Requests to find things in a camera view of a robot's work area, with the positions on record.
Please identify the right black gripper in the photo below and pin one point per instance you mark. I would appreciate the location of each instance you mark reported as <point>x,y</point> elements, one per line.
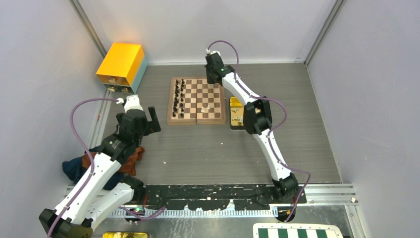
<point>209,81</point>

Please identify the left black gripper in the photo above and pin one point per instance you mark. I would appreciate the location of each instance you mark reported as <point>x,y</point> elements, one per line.
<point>152,126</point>

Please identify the wooden chess board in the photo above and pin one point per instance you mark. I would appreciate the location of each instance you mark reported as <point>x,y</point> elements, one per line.
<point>187,95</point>

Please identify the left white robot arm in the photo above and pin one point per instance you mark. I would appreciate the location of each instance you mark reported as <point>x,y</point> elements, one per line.
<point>80,212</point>

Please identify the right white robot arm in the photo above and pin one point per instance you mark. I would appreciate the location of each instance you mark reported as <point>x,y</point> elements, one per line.
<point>257,121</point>

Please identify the green white checkered board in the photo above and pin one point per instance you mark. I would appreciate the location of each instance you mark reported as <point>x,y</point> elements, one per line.
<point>295,230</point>

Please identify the orange cloth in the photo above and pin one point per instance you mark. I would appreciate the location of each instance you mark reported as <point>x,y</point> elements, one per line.
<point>129,167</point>

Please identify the gold tin tray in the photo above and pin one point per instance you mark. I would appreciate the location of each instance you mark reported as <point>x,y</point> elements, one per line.
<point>236,111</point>

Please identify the yellow teal drawer box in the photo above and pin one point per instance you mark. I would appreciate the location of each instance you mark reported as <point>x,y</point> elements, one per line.
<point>123,68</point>

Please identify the dark blue cloth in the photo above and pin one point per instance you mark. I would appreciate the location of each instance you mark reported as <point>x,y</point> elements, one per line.
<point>75,169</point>

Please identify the gold tin front edge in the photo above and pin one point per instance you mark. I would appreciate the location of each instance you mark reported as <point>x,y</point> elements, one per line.
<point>126,235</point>

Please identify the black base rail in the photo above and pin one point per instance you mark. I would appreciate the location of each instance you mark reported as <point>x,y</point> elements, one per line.
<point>215,197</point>

